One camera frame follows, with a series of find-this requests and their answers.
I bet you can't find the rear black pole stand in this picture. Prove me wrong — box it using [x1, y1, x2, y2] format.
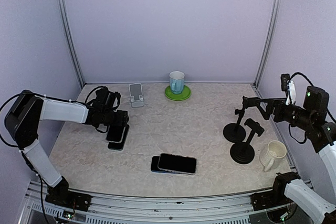
[223, 96, 260, 143]

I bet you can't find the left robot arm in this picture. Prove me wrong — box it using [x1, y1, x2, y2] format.
[1, 86, 129, 206]

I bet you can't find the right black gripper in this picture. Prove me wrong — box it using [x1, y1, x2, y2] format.
[255, 97, 314, 130]

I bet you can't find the white folding phone stand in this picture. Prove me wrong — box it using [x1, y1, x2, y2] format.
[129, 83, 144, 108]

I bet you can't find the centre bottom blue phone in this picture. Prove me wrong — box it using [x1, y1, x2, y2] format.
[150, 155, 196, 175]

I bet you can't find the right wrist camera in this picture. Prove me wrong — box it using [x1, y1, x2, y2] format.
[280, 73, 290, 92]

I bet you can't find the front aluminium rail frame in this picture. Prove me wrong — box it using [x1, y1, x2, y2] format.
[16, 182, 312, 223]

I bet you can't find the green saucer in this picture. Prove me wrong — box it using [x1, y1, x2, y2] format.
[164, 85, 191, 101]

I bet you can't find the left aluminium corner post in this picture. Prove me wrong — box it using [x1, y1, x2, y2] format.
[57, 0, 86, 89]

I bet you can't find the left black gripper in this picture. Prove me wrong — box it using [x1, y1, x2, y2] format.
[102, 109, 129, 126]

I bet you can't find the black pole stand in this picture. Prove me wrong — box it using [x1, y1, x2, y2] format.
[230, 118, 265, 164]
[223, 96, 260, 143]

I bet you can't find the black phone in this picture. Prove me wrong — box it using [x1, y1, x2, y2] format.
[106, 125, 124, 143]
[157, 153, 197, 174]

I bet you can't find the front black pole stand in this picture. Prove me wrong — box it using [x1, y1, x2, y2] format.
[230, 118, 265, 164]

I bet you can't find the left bottom teal phone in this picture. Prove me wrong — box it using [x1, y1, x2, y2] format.
[108, 124, 130, 151]

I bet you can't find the right aluminium corner post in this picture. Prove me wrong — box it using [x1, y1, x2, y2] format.
[254, 0, 281, 89]

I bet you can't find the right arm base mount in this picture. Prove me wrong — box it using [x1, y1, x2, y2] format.
[250, 172, 301, 211]

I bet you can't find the aluminium corner post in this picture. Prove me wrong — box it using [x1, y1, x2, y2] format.
[254, 0, 281, 89]
[57, 0, 86, 89]

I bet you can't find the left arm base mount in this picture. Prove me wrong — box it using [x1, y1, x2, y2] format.
[45, 176, 92, 212]

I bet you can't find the light blue mug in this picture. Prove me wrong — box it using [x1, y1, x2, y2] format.
[169, 71, 185, 94]

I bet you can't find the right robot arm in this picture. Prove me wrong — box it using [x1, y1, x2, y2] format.
[243, 86, 335, 223]

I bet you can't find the cream ceramic mug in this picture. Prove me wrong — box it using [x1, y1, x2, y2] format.
[259, 141, 287, 172]

